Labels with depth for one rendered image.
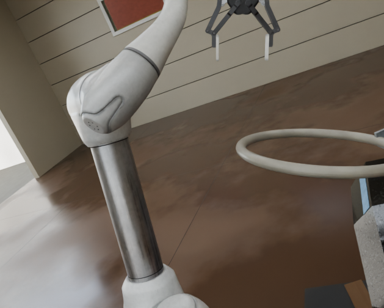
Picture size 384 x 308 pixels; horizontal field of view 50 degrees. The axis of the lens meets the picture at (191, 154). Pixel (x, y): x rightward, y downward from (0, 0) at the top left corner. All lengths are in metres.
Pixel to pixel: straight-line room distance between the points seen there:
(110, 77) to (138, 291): 0.56
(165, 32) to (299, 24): 6.73
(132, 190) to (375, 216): 0.90
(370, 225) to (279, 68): 6.37
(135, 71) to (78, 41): 8.25
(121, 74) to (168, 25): 0.17
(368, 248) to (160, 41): 1.07
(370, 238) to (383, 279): 0.14
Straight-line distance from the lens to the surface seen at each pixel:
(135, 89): 0.90
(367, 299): 2.50
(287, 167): 1.04
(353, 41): 7.69
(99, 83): 0.91
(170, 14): 1.00
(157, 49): 0.94
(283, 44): 7.73
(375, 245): 1.62
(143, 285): 1.14
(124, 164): 1.06
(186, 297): 1.03
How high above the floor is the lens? 1.72
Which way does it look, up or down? 18 degrees down
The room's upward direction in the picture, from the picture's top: 24 degrees counter-clockwise
